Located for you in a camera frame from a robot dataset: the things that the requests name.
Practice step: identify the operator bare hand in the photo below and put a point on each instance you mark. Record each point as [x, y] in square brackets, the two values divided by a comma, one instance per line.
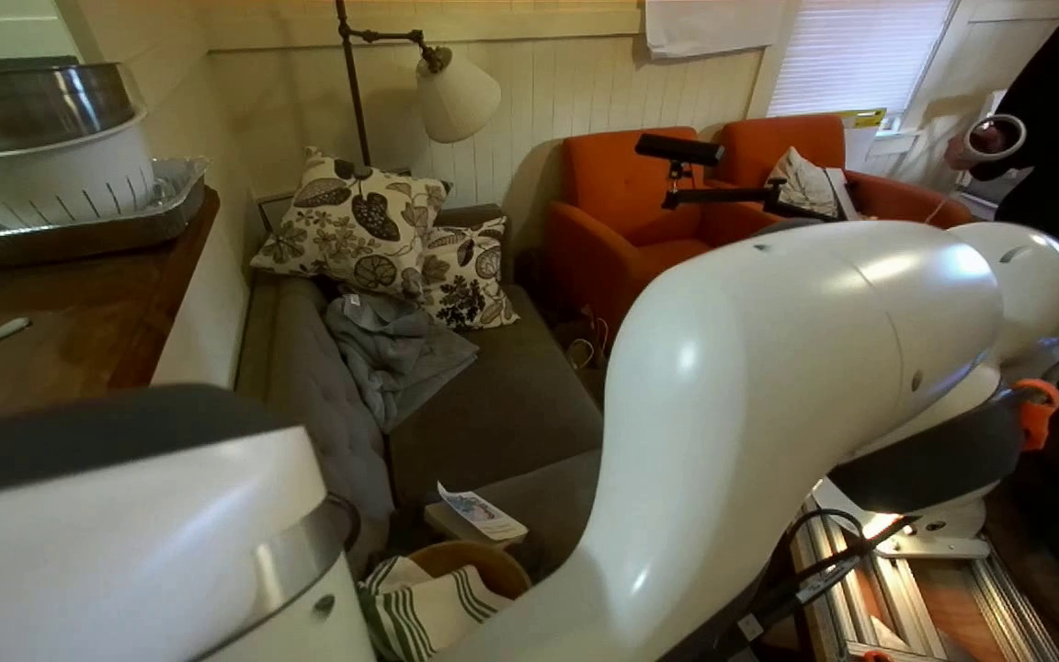
[968, 147]

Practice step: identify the white VR controller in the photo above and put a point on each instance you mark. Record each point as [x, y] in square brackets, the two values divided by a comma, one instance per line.
[1002, 135]

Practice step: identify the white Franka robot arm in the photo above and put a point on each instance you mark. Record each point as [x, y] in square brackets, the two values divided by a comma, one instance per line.
[773, 370]

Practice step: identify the grey tufted sofa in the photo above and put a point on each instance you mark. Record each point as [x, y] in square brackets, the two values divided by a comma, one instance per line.
[493, 406]

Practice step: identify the white window blind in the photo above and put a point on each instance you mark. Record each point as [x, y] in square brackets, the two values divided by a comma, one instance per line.
[861, 56]

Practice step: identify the patterned white cushion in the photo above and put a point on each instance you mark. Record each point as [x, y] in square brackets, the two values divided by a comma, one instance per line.
[808, 184]

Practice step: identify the white hanging sheet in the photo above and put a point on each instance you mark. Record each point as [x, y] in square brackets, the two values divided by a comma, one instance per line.
[713, 27]

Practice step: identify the floor lamp white shade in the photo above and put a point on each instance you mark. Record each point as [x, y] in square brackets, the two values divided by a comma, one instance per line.
[455, 94]

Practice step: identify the small floral pillow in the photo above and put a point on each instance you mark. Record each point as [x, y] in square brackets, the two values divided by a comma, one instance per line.
[460, 276]

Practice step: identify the grey crumpled blanket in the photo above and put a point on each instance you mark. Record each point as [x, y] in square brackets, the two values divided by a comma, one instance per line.
[394, 352]

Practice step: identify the white paperback book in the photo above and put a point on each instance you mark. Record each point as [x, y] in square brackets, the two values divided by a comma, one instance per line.
[479, 517]

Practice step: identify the large floral pillow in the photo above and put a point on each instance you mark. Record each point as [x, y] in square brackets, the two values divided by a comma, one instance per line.
[350, 220]

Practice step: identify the wooden bowl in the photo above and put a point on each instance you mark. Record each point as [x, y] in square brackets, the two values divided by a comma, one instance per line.
[479, 559]

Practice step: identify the white green striped towel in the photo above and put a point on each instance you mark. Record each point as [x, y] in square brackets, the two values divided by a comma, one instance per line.
[431, 610]

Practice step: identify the metal drip tray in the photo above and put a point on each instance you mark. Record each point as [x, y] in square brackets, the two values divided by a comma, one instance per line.
[126, 213]

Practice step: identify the wooden bar counter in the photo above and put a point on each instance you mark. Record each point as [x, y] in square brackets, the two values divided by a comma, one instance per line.
[64, 333]

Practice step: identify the metal mixing bowl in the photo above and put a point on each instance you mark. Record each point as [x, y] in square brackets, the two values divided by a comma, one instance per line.
[26, 104]

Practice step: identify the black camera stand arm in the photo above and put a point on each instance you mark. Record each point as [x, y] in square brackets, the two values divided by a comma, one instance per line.
[725, 192]

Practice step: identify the black camera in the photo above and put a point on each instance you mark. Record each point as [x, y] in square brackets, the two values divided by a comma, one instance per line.
[677, 147]

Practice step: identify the aluminium frame robot table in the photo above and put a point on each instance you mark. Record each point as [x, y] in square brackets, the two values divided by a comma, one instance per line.
[956, 599]

